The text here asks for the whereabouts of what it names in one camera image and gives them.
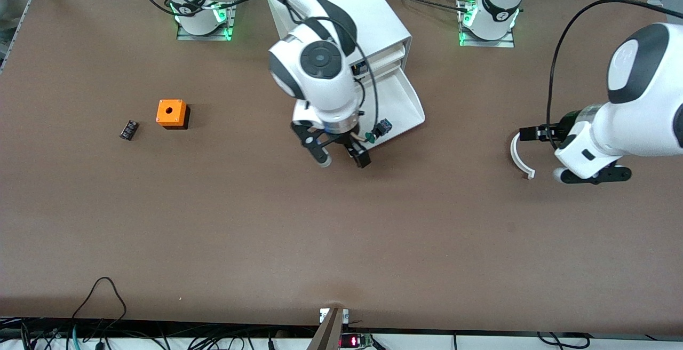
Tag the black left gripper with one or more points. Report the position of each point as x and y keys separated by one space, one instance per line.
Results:
x=564 y=124

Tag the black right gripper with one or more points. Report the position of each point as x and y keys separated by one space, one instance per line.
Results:
x=349 y=142

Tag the green mushroom push button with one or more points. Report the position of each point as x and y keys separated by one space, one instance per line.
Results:
x=381 y=127

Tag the white plastic drawer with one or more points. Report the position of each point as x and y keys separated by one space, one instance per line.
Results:
x=389 y=50
x=400 y=99

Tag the white drawer cabinet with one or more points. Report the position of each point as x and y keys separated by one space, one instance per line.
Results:
x=379 y=8

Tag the white curved plastic arc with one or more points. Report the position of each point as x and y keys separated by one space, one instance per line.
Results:
x=513 y=155

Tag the black and blue contact block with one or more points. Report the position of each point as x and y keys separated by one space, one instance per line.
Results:
x=363 y=66

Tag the orange box with hole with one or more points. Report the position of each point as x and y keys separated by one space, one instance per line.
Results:
x=171 y=111

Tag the device with red display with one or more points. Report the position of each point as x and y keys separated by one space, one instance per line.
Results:
x=352 y=341

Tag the small black contact block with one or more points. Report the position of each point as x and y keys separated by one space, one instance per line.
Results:
x=129 y=130

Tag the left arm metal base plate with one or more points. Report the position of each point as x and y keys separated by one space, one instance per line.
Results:
x=488 y=44

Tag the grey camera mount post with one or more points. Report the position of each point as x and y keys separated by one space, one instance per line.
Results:
x=328 y=334

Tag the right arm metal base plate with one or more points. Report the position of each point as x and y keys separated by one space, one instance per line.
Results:
x=205 y=37

